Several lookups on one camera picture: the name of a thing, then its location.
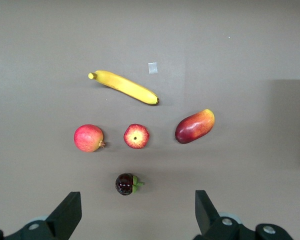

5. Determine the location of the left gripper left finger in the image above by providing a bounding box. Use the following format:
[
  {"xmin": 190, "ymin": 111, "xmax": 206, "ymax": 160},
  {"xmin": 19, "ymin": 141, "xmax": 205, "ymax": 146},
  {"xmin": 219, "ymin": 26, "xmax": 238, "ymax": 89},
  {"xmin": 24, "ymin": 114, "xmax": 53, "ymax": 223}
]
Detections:
[{"xmin": 0, "ymin": 191, "xmax": 83, "ymax": 240}]

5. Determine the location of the red yellow mango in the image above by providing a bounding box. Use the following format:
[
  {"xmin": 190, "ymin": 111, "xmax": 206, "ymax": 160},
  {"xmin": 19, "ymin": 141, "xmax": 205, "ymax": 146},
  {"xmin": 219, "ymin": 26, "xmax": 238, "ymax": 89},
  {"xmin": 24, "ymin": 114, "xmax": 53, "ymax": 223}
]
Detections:
[{"xmin": 174, "ymin": 108, "xmax": 216, "ymax": 145}]

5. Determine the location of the red yellow apple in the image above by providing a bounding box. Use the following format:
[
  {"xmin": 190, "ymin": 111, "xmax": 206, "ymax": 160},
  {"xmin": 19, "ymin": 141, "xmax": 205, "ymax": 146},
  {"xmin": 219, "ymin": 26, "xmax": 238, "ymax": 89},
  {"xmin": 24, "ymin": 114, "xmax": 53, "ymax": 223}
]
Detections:
[{"xmin": 123, "ymin": 123, "xmax": 150, "ymax": 150}]

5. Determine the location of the pink red pomegranate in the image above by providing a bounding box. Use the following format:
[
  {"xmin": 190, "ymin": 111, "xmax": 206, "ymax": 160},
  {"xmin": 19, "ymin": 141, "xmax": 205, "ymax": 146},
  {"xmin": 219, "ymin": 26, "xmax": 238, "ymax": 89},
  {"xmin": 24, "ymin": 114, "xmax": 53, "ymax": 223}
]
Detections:
[{"xmin": 73, "ymin": 124, "xmax": 110, "ymax": 153}]

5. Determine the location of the yellow banana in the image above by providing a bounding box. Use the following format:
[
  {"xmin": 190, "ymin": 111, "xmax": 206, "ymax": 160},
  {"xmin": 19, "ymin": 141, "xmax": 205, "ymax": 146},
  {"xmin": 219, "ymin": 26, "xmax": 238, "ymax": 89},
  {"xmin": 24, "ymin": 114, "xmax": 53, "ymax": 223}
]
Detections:
[{"xmin": 87, "ymin": 69, "xmax": 160, "ymax": 106}]

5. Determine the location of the dark purple mangosteen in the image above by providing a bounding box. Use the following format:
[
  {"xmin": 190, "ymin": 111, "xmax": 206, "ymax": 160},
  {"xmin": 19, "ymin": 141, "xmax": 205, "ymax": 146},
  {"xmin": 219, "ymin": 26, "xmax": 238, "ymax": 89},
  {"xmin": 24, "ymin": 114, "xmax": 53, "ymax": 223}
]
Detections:
[{"xmin": 114, "ymin": 172, "xmax": 145, "ymax": 196}]

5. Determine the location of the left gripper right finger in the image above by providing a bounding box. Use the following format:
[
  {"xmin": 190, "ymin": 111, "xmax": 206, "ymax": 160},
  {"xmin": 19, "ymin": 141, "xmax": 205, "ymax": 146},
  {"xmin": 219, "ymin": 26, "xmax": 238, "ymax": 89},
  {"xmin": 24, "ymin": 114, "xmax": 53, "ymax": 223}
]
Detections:
[{"xmin": 193, "ymin": 189, "xmax": 295, "ymax": 240}]

